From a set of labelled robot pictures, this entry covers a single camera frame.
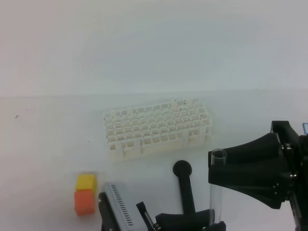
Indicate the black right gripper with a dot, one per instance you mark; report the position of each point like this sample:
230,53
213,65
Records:
271,187

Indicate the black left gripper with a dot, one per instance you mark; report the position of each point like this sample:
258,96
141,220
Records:
199,221

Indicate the black scoop tool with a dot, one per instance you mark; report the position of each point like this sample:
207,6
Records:
182,169

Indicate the white test tube rack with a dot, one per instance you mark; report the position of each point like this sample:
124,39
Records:
158,128

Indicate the orange cube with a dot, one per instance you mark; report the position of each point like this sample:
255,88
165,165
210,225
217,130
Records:
84,202

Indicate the yellow cube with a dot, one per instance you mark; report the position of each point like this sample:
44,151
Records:
86,182

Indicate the clear glass test tube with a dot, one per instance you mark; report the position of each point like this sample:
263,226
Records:
218,158

